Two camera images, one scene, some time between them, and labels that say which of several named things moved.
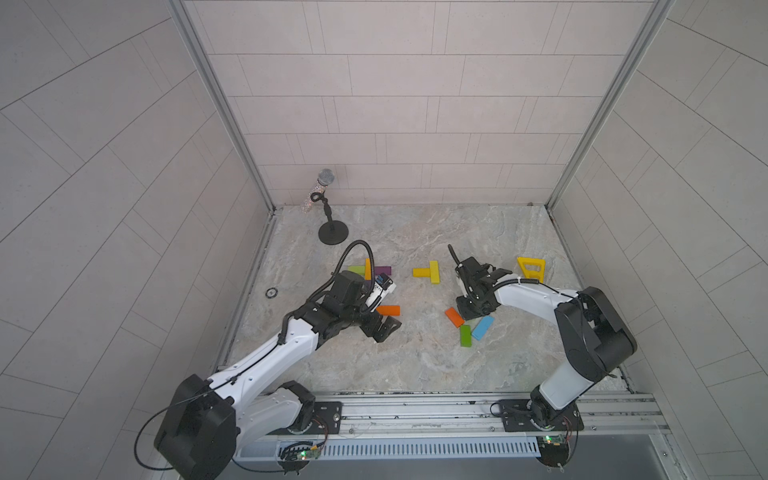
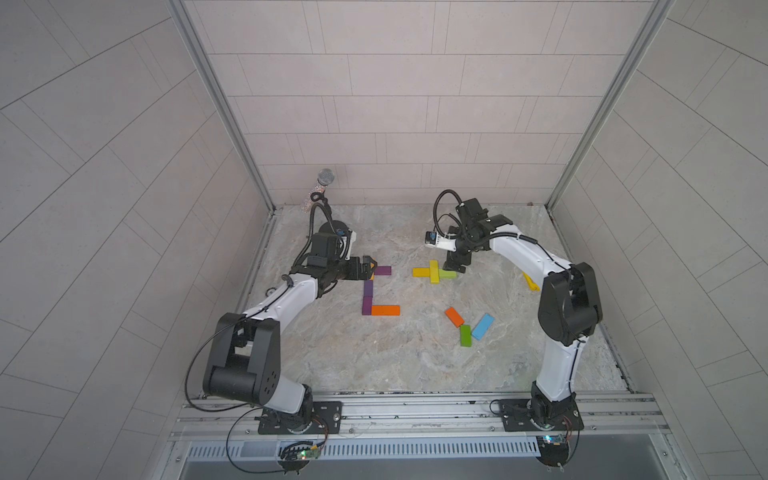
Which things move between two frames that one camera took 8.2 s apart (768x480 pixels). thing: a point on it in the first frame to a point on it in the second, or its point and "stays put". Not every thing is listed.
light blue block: (483, 326) stays put
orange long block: (389, 310) stays put
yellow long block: (434, 272) stays put
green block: (465, 335) stays put
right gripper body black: (469, 306) to (465, 245)
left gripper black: (382, 332) to (363, 273)
